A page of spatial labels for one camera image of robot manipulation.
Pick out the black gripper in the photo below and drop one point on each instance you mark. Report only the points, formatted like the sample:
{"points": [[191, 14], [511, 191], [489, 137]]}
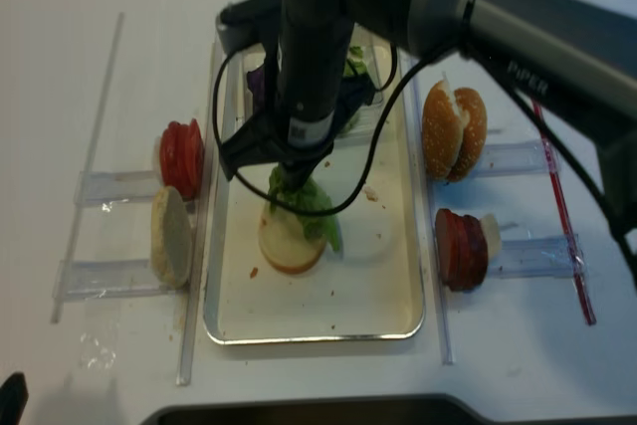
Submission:
{"points": [[312, 58]]}

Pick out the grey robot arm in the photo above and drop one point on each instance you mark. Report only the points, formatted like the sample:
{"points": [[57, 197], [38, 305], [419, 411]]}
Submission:
{"points": [[574, 58]]}

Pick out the purple lettuce leaves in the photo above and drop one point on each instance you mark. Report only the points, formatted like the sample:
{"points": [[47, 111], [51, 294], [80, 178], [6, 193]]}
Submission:
{"points": [[256, 84]]}

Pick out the clear plastic lettuce box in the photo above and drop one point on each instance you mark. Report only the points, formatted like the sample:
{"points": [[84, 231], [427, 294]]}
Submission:
{"points": [[377, 60]]}

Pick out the red tomato slices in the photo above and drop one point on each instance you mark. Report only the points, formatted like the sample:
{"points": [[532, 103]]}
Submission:
{"points": [[181, 155]]}

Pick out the green lettuce in box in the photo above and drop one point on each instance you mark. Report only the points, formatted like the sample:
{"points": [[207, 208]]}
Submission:
{"points": [[354, 66]]}

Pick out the dark red meat patties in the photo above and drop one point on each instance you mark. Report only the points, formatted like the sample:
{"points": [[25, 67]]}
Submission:
{"points": [[462, 251]]}

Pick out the white cheese slice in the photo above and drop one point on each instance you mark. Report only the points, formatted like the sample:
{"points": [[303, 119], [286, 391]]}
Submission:
{"points": [[492, 235]]}

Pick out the clear tomato holder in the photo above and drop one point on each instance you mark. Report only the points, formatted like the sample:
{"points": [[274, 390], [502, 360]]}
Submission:
{"points": [[97, 188]]}

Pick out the bun bottom on tray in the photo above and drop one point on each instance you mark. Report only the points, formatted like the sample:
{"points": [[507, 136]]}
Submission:
{"points": [[283, 242]]}

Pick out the cream metal tray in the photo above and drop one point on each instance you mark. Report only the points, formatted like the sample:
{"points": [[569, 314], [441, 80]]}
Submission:
{"points": [[370, 288]]}

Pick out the pale bun slice standing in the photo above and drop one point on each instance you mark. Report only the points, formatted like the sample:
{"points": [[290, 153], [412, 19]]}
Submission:
{"points": [[170, 238]]}

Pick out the sesame bun left half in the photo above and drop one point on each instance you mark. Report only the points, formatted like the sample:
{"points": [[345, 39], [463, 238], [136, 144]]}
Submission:
{"points": [[442, 130]]}

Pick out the sesame bun half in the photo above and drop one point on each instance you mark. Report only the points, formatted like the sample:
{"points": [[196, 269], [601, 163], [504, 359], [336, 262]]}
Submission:
{"points": [[442, 130], [475, 122]]}

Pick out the sesame bun right half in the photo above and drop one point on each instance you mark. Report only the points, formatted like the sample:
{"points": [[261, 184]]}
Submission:
{"points": [[475, 122]]}

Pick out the clear sesame bun holder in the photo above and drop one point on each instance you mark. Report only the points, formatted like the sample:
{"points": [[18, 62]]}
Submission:
{"points": [[512, 159]]}

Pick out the clear bun slice holder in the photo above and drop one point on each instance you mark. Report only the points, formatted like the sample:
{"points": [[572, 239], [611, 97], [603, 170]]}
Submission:
{"points": [[93, 280]]}

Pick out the clear patty holder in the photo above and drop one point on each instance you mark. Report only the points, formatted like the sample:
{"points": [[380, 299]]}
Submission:
{"points": [[551, 257]]}

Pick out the dark base bottom edge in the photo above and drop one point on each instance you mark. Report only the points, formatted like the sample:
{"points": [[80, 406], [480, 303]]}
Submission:
{"points": [[433, 409]]}

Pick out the red plastic strip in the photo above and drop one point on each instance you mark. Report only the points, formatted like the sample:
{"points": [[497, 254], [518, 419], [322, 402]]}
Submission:
{"points": [[562, 206]]}

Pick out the black object bottom left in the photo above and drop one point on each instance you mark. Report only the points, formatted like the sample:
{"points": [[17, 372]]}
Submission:
{"points": [[13, 399]]}

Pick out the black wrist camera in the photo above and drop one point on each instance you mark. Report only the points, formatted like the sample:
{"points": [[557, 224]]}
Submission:
{"points": [[258, 142]]}

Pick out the clear rail left of tray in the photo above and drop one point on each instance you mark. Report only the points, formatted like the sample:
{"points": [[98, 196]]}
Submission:
{"points": [[200, 235]]}

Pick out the clear rail of tray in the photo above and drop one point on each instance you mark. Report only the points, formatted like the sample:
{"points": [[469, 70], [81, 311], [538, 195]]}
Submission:
{"points": [[428, 208], [200, 235]]}

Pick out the clear rail right of tray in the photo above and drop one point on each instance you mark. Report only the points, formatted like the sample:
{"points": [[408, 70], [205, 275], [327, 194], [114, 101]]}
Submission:
{"points": [[428, 208]]}

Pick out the clear rail far left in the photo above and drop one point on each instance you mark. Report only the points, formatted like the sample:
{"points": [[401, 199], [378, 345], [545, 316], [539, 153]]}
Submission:
{"points": [[89, 161]]}

